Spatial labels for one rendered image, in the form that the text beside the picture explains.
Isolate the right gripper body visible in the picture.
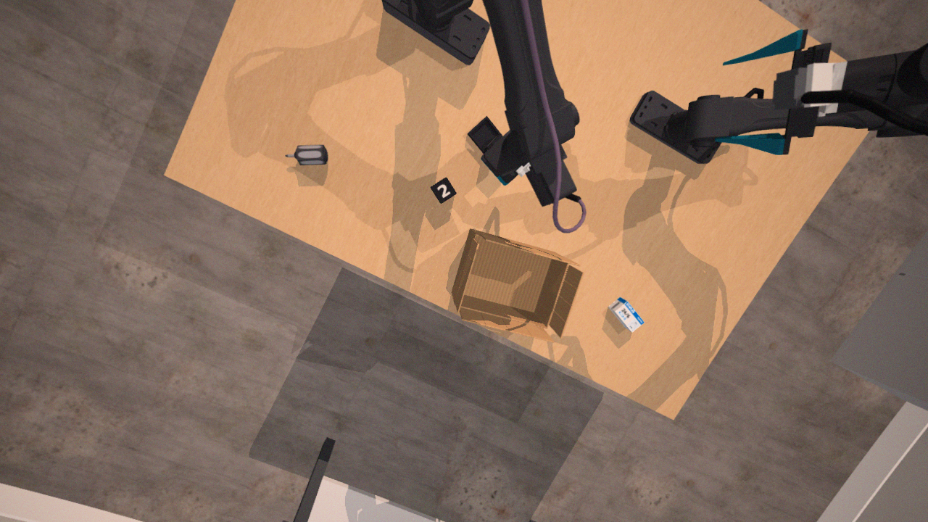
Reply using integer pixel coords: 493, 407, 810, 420
481, 131, 530, 183

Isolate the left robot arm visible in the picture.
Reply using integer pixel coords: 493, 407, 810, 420
632, 43, 928, 164

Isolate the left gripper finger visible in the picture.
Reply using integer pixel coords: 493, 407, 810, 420
715, 133, 785, 155
723, 29, 803, 65

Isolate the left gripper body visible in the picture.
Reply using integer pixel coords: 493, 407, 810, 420
782, 29, 895, 155

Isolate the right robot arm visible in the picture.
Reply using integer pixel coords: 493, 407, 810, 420
382, 0, 580, 207

